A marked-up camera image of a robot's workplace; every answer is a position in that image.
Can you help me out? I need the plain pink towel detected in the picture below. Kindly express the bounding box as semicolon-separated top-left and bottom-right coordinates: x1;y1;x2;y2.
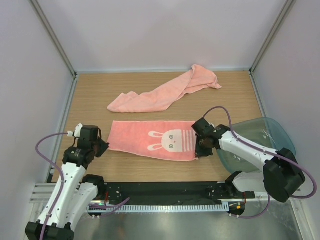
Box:
107;64;222;113

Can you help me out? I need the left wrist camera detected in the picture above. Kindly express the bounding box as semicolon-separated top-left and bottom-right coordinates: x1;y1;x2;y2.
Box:
67;123;83;138

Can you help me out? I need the white slotted cable duct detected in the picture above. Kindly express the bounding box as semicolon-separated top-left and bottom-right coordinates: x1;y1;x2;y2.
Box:
87;202;229;214

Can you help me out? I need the clear blue plastic tray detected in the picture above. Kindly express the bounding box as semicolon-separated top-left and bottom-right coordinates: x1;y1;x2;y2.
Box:
217;117;296;174

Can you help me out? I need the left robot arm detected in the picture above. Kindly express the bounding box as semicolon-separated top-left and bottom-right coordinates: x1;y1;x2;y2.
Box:
25;123;109;240

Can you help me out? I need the pink bunny towel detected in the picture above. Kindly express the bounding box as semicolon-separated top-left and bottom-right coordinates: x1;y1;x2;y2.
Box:
107;121;197;162

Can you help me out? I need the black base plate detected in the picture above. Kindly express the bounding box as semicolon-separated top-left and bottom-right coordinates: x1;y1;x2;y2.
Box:
105;181;255;201

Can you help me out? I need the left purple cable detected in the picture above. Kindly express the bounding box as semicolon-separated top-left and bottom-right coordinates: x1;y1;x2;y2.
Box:
35;131;131;240

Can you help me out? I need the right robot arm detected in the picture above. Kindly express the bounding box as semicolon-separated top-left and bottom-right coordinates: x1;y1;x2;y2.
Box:
192;118;306;203

